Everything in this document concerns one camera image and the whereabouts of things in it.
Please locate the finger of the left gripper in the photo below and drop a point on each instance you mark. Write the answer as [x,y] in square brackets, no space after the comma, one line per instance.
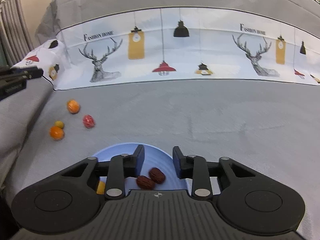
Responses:
[27,75]
[15,70]

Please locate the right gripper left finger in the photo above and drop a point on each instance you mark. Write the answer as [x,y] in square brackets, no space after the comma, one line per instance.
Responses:
[118,169]

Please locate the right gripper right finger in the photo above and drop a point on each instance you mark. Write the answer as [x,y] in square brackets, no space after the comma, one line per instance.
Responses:
[197,169]

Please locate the dark red date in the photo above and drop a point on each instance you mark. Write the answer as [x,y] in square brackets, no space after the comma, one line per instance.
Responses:
[145,183]
[157,175]

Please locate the light blue plate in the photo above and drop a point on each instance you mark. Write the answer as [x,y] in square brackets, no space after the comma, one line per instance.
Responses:
[154,157]

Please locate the small orange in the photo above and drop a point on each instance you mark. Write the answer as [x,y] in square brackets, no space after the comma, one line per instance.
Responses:
[73,106]

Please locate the red fruit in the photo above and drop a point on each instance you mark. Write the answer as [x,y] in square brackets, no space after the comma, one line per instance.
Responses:
[88,121]

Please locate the yellow fruit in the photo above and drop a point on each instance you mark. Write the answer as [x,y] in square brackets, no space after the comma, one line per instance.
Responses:
[59,124]

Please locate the grey curtain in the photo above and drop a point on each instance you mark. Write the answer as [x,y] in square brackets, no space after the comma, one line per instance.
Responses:
[15,39]

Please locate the grey printed sofa cover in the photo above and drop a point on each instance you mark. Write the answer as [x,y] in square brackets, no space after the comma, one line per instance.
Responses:
[233,81]

